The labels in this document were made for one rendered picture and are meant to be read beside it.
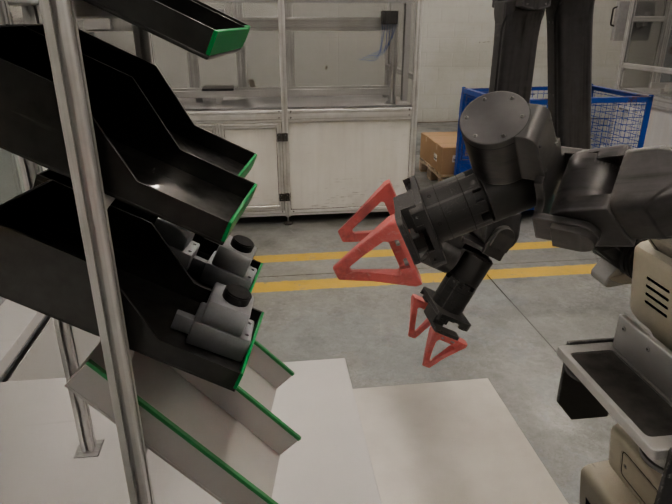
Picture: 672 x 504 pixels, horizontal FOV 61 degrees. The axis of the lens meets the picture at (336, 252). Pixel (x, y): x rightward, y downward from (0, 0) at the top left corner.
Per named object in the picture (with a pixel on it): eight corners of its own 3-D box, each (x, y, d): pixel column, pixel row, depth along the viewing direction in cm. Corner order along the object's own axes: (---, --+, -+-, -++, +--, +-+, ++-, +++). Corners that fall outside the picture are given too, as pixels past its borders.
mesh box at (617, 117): (573, 187, 557) (590, 83, 519) (630, 215, 477) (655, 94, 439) (450, 193, 538) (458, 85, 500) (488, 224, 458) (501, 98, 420)
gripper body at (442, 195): (402, 211, 51) (482, 179, 49) (397, 180, 60) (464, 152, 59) (429, 272, 53) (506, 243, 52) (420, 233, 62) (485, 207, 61)
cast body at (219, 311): (245, 341, 66) (268, 292, 63) (240, 363, 62) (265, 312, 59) (175, 315, 64) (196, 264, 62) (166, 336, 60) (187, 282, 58)
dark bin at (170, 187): (249, 202, 64) (275, 143, 61) (222, 246, 52) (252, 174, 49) (5, 92, 60) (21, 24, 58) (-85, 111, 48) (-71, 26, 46)
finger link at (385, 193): (323, 224, 57) (411, 188, 55) (328, 203, 64) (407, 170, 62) (351, 281, 59) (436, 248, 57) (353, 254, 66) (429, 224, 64)
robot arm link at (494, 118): (597, 256, 50) (623, 177, 53) (595, 180, 41) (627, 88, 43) (467, 229, 56) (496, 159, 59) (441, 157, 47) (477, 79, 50)
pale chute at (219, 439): (278, 454, 78) (301, 436, 76) (262, 535, 66) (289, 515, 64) (114, 323, 71) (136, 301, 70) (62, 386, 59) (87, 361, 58)
